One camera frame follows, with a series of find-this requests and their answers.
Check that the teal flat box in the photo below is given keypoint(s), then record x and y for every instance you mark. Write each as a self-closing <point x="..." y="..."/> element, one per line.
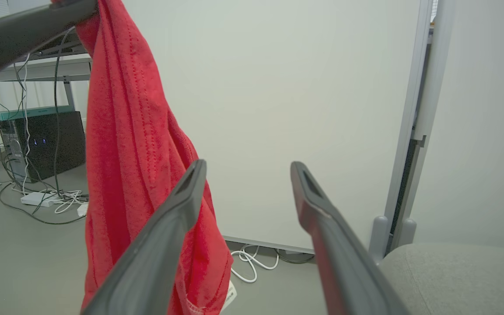
<point x="37" y="113"/>

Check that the grey metal desk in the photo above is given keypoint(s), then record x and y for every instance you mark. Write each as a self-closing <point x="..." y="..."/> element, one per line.
<point x="46" y="70"/>

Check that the grey fabric sofa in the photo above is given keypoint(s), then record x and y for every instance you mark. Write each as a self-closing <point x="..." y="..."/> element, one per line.
<point x="462" y="284"/>

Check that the red knit clothing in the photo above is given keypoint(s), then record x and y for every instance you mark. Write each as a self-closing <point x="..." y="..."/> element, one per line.
<point x="120" y="131"/>

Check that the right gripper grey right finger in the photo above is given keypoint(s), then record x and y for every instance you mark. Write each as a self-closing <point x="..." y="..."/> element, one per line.
<point x="344" y="271"/>

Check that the small white power adapter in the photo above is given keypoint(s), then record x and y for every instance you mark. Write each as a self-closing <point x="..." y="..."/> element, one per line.
<point x="82" y="210"/>

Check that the black computer tower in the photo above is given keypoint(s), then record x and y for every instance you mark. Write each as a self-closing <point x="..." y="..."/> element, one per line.
<point x="59" y="148"/>

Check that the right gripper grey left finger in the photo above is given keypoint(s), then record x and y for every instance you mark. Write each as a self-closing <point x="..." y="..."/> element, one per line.
<point x="155" y="262"/>

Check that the white power strip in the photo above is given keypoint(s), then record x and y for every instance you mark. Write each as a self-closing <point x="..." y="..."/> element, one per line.
<point x="35" y="199"/>

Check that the light grey partition panel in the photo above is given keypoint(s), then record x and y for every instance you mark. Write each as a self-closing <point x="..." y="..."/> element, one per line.
<point x="488" y="131"/>

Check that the white partition panel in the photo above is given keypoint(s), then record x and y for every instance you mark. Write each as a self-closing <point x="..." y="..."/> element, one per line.
<point x="278" y="87"/>

